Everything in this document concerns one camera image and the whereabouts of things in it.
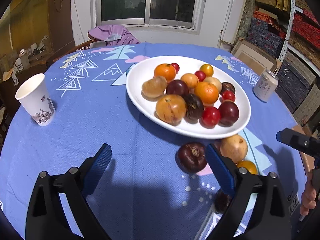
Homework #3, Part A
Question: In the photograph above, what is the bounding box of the sliding glass window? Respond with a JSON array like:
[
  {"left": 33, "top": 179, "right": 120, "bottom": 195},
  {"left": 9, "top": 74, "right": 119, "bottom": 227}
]
[{"left": 95, "top": 0, "right": 206, "bottom": 30}]

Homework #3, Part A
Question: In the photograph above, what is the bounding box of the white beverage can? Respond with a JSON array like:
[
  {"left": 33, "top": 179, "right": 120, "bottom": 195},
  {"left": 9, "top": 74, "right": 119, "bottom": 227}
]
[{"left": 253, "top": 69, "right": 279, "bottom": 102}]

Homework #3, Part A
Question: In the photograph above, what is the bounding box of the shelf of patterned boxes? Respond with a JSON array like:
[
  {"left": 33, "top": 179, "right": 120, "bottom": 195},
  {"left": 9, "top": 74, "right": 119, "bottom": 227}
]
[{"left": 247, "top": 0, "right": 319, "bottom": 129}]

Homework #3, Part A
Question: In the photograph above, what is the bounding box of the large beige pear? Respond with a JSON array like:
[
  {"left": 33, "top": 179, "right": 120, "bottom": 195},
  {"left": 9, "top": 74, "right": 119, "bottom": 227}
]
[{"left": 220, "top": 134, "right": 248, "bottom": 164}]

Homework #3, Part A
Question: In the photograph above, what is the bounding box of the white oval plate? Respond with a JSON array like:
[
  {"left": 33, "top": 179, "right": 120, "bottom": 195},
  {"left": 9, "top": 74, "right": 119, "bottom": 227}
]
[{"left": 126, "top": 56, "right": 251, "bottom": 139}]

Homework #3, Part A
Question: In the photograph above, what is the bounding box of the dark mangosteen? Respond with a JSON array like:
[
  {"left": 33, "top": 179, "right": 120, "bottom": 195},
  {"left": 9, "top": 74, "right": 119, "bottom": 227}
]
[
  {"left": 177, "top": 142, "right": 207, "bottom": 173},
  {"left": 220, "top": 82, "right": 235, "bottom": 95},
  {"left": 214, "top": 189, "right": 232, "bottom": 214}
]

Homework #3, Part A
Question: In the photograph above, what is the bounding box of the large orange tangerine plate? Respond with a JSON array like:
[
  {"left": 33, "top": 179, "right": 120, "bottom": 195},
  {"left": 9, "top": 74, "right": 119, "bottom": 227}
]
[{"left": 194, "top": 81, "right": 219, "bottom": 106}]

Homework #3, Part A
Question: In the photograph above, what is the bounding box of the dark plum in plate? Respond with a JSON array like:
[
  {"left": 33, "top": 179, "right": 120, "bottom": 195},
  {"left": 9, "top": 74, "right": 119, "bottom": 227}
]
[{"left": 166, "top": 80, "right": 189, "bottom": 96}]

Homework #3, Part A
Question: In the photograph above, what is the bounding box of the small red cherry fruit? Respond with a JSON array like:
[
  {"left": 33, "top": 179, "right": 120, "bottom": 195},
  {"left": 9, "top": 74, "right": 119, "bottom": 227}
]
[{"left": 171, "top": 63, "right": 180, "bottom": 74}]

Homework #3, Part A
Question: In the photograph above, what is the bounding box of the small dark fruit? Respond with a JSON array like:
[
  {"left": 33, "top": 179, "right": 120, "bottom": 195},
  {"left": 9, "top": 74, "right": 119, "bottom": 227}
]
[{"left": 183, "top": 93, "right": 204, "bottom": 120}]

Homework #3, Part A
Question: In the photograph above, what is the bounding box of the brown onion-like fruit front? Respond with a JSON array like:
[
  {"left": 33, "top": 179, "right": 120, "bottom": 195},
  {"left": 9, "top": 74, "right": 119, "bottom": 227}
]
[{"left": 156, "top": 94, "right": 187, "bottom": 125}]

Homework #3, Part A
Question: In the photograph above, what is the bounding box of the white paper cup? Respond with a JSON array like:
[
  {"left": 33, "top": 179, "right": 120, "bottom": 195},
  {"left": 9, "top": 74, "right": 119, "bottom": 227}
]
[{"left": 15, "top": 73, "right": 56, "bottom": 127}]

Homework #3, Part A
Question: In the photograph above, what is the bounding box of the red fruit plate front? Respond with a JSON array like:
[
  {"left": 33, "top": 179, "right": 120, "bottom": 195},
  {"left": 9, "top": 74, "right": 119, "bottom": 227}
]
[{"left": 195, "top": 70, "right": 206, "bottom": 82}]

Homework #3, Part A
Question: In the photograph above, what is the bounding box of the dark mangosteen in plate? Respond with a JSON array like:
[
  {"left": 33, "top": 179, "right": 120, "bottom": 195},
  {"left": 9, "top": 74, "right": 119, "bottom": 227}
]
[{"left": 220, "top": 82, "right": 235, "bottom": 95}]

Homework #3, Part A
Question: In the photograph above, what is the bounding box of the yellow orange fruit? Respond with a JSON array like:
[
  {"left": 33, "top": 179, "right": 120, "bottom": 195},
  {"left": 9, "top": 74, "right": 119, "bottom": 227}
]
[
  {"left": 200, "top": 63, "right": 214, "bottom": 77},
  {"left": 237, "top": 160, "right": 258, "bottom": 175}
]

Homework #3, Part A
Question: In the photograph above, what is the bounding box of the small red fruit right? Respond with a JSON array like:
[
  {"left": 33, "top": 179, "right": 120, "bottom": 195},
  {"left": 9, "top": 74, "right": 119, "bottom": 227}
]
[{"left": 222, "top": 90, "right": 236, "bottom": 102}]

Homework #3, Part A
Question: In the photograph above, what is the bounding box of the dark purple plum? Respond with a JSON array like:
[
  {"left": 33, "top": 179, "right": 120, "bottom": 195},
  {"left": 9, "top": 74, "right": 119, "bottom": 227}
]
[{"left": 218, "top": 101, "right": 239, "bottom": 127}]

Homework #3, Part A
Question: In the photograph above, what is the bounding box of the brown fruit back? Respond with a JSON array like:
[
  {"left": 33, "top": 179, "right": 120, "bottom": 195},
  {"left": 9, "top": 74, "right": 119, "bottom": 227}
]
[{"left": 142, "top": 76, "right": 168, "bottom": 98}]

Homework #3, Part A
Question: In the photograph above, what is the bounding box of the red tomato fruit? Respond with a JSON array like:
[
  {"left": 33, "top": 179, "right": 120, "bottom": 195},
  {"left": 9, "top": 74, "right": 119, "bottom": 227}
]
[{"left": 201, "top": 107, "right": 221, "bottom": 128}]

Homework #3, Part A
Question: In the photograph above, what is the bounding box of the beige fruit in plate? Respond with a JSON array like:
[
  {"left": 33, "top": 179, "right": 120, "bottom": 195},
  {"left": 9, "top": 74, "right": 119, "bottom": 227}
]
[{"left": 204, "top": 76, "right": 222, "bottom": 93}]

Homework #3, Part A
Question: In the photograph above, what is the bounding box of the orange round fruit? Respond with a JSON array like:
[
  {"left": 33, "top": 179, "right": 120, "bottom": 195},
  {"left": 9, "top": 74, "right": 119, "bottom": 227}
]
[{"left": 180, "top": 73, "right": 199, "bottom": 89}]

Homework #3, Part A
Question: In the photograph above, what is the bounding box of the person's right hand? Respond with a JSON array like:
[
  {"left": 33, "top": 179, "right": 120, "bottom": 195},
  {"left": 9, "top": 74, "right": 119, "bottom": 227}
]
[{"left": 300, "top": 170, "right": 317, "bottom": 216}]

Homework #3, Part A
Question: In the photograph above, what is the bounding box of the cardboard box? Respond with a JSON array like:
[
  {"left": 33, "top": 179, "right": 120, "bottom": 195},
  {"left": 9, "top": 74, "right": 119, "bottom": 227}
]
[{"left": 231, "top": 38, "right": 282, "bottom": 75}]

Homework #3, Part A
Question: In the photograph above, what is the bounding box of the blue patterned tablecloth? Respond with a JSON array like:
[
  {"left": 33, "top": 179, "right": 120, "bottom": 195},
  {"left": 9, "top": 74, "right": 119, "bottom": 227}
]
[{"left": 1, "top": 43, "right": 305, "bottom": 239}]

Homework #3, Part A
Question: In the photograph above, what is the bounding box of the purple cloth on chair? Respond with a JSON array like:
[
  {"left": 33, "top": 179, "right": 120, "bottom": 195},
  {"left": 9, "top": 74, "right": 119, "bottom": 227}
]
[{"left": 88, "top": 24, "right": 140, "bottom": 47}]

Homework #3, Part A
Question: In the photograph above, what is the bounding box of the wooden glass cabinet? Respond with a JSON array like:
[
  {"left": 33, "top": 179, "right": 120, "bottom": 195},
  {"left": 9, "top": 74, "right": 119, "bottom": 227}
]
[{"left": 0, "top": 0, "right": 75, "bottom": 66}]

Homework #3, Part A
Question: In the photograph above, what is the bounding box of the orange tangerine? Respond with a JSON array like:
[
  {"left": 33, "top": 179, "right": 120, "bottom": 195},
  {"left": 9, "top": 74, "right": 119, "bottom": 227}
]
[{"left": 154, "top": 63, "right": 176, "bottom": 82}]

